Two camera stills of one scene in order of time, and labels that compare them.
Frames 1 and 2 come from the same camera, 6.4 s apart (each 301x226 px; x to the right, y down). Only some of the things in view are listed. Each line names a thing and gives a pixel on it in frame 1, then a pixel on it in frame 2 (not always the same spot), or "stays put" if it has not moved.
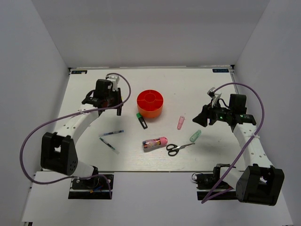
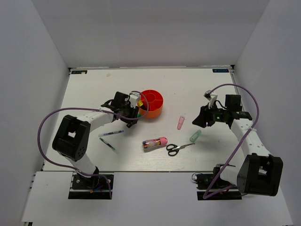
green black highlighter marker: x=141 y=120 → x=140 y=104
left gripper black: x=118 y=94 → x=134 y=112
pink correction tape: x=180 y=122 stays put
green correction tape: x=195 y=136 stays put
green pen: x=108 y=145 stays put
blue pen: x=113 y=133 stays put
